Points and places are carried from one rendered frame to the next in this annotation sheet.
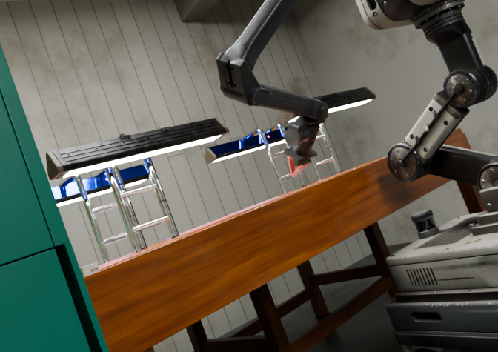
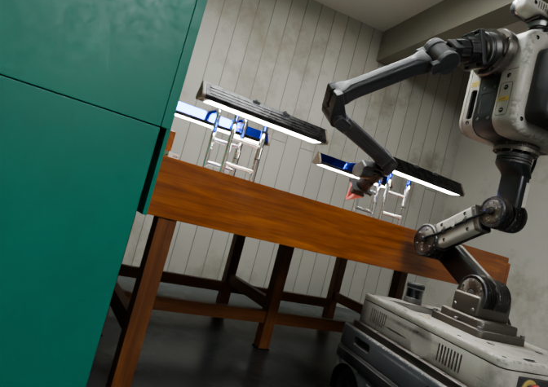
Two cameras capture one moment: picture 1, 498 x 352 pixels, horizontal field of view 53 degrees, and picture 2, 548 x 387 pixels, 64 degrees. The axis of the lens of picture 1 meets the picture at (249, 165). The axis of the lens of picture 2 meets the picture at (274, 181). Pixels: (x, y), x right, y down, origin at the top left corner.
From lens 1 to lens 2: 0.36 m
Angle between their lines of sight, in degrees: 14
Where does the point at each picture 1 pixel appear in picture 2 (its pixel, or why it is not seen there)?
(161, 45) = (349, 68)
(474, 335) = (379, 375)
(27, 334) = (116, 160)
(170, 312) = (200, 211)
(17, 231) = (147, 104)
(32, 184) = (172, 85)
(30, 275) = (138, 132)
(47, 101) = (247, 59)
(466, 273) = (403, 332)
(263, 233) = (290, 213)
